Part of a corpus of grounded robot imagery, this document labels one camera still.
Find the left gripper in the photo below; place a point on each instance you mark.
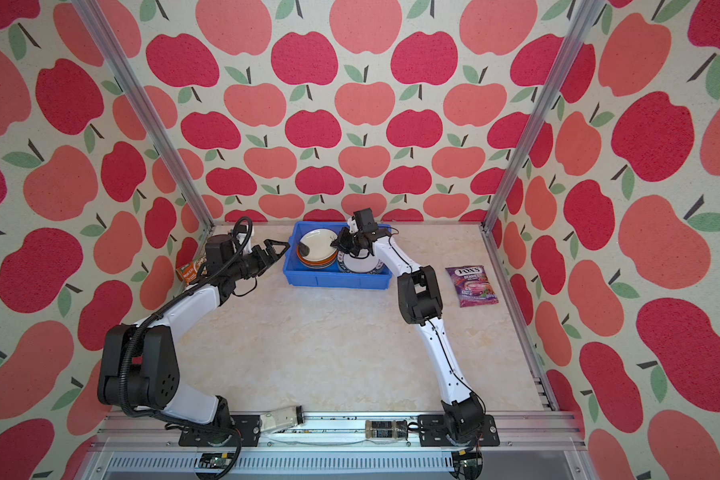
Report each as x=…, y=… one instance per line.
x=263, y=264

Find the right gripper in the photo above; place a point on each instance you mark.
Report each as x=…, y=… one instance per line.
x=339, y=242

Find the green-rim Hao Wei plate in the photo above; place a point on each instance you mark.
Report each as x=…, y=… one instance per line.
x=365, y=263

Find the orange plate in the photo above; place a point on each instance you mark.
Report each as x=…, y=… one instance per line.
x=317, y=265

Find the plain cream plate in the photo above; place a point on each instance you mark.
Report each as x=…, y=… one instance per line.
x=317, y=245

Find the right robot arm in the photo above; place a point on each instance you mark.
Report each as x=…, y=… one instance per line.
x=420, y=304

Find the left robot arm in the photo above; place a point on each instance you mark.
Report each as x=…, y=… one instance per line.
x=139, y=370

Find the blue plastic bin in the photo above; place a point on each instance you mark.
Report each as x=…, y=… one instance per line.
x=297, y=274

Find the orange noodle snack packet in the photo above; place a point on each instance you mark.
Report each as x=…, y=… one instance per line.
x=192, y=272

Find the purple candy bag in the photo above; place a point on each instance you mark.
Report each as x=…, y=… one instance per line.
x=472, y=286

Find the beige connector box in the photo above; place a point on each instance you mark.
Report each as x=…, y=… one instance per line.
x=281, y=419

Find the small dark electronics module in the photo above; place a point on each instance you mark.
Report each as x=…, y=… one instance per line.
x=386, y=430

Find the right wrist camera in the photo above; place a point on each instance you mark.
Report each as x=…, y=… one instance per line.
x=352, y=225

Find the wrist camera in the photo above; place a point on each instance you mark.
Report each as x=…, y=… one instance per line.
x=240, y=231
x=352, y=225

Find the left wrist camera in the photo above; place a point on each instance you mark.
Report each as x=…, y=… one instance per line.
x=240, y=231

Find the left aluminium frame post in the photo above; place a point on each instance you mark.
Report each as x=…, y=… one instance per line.
x=106, y=40

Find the aluminium frame post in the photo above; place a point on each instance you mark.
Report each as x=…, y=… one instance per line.
x=106, y=40
x=582, y=22

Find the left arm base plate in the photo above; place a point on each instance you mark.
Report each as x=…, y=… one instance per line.
x=243, y=430

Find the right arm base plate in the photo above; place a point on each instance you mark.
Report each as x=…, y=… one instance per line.
x=437, y=431

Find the front aluminium frame rail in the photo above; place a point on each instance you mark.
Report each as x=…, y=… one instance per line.
x=332, y=445

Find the right aluminium frame post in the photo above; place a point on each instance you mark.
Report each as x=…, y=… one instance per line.
x=582, y=22

